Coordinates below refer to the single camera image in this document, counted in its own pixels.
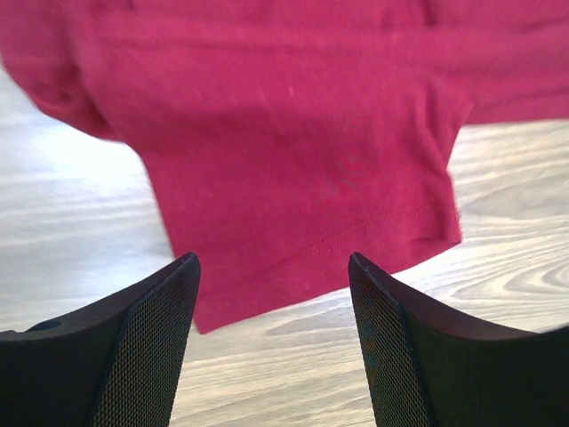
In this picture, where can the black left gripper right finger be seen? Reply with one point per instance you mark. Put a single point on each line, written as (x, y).
(428, 364)

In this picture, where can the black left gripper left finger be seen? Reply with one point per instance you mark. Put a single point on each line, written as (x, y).
(114, 362)

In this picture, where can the dark red t-shirt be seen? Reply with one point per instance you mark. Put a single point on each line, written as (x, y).
(282, 136)

